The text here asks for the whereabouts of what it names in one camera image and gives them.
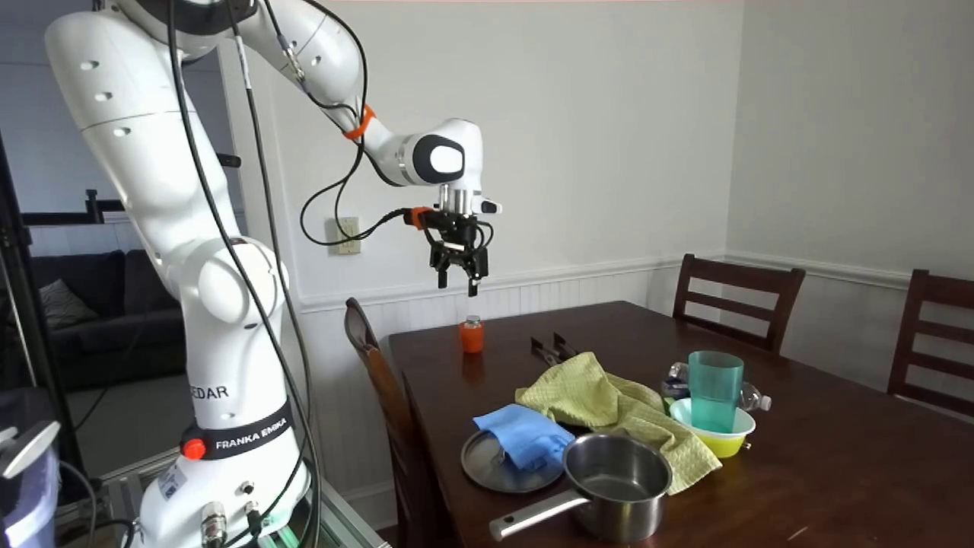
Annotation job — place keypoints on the beige wall outlet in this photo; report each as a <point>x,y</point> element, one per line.
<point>344,235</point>

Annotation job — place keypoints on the dark wooden slat chair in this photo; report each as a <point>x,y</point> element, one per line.
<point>735,277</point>
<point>937,292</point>

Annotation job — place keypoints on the grey plate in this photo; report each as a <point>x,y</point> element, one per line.
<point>489,469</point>

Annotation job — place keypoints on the yellow bowl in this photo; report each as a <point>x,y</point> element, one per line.
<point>725,443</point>

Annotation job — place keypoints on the orange bottle with white cap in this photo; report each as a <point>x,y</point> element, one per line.
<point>469,339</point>

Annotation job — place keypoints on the black horizontal bar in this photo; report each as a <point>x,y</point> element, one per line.
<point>70,214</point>

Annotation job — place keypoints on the teal plastic cup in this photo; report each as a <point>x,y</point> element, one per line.
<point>715,389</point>

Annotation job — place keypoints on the dark sofa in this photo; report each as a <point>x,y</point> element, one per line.
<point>110,335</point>

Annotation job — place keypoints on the black camera stand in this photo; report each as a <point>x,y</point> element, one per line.
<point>26,306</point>

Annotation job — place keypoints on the blue towel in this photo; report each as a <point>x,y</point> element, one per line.
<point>521,434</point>

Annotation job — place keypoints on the grey sofa pillow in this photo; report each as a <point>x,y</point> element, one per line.
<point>65,306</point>

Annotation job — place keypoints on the dark wooden chair by robot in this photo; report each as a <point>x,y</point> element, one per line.
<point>392,405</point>

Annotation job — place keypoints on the robot mounting platform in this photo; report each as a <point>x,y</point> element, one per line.
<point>339,521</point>

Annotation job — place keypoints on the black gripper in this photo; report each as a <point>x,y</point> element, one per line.
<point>458,232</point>

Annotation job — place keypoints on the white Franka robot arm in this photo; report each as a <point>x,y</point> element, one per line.
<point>152,154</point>

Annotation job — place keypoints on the green yellow towel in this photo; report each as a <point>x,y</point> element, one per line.
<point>598,396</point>

